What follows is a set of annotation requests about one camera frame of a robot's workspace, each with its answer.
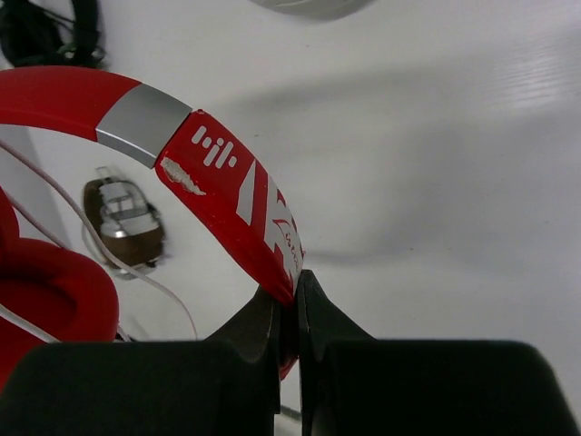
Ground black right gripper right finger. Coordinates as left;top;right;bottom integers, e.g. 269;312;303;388
296;270;580;435

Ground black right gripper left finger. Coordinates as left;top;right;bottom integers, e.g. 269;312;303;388
1;290;278;435

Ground red headphones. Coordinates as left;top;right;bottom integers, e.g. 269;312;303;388
0;65;306;381

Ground white headphone cable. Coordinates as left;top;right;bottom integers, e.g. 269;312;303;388
0;138;199;344

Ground brown silver headphones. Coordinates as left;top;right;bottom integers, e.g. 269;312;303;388
82;166;165;274

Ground grey white headphones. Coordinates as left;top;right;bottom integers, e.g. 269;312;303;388
252;0;374;21

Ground black headphones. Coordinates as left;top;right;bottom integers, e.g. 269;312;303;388
1;1;105;69

